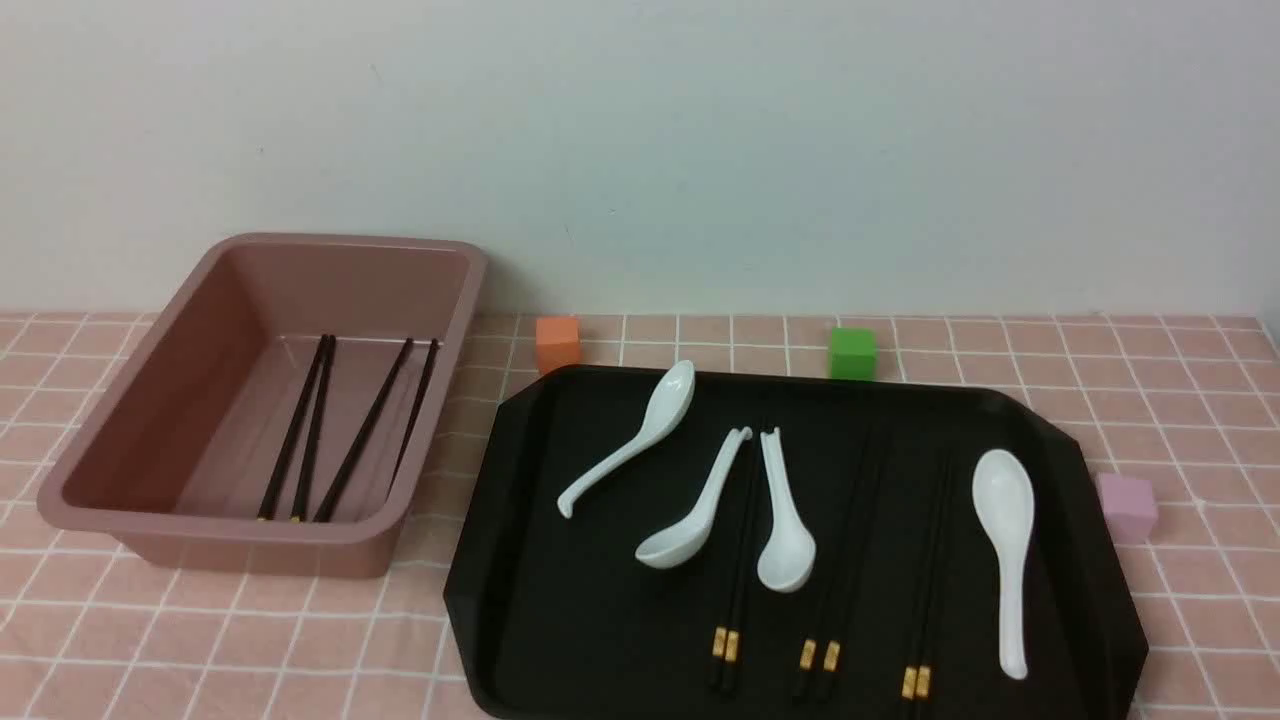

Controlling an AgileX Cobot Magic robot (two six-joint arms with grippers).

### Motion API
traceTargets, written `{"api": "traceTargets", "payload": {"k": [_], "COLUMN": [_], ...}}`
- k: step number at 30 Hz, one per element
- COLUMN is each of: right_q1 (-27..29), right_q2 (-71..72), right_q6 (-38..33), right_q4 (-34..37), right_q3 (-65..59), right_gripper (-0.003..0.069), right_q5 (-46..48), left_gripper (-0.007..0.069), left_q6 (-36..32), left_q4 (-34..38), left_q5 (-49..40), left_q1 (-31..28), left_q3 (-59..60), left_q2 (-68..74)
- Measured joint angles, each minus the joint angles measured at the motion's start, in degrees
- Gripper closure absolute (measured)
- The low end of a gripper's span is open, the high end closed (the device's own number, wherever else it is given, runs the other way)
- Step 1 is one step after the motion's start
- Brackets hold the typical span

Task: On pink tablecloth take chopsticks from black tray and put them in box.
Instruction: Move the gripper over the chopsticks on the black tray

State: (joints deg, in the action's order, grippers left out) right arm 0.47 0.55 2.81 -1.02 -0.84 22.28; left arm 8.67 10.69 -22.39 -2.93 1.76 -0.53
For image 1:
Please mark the black plastic tray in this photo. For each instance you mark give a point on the black plastic tray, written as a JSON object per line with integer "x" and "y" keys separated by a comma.
{"x": 555, "y": 619}

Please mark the white ceramic spoon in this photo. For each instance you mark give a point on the white ceramic spoon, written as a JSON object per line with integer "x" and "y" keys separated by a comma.
{"x": 676, "y": 544}
{"x": 666, "y": 408}
{"x": 789, "y": 554}
{"x": 1005, "y": 505}

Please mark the green cube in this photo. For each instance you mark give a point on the green cube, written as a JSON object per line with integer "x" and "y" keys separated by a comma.
{"x": 852, "y": 354}

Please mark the orange cube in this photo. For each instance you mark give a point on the orange cube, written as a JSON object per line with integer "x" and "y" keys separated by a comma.
{"x": 557, "y": 342}

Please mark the pink cube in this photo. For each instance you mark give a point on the pink cube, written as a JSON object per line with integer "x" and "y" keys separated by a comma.
{"x": 1129, "y": 506}

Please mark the black chopstick in bin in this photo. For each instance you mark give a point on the black chopstick in bin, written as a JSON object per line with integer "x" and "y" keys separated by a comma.
{"x": 346, "y": 470}
{"x": 309, "y": 460}
{"x": 418, "y": 399}
{"x": 276, "y": 482}

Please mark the pink plastic bin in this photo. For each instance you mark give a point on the pink plastic bin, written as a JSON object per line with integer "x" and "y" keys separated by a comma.
{"x": 174, "y": 458}

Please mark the pink checkered tablecloth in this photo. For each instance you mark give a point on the pink checkered tablecloth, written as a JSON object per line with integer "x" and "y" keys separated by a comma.
{"x": 91, "y": 631}

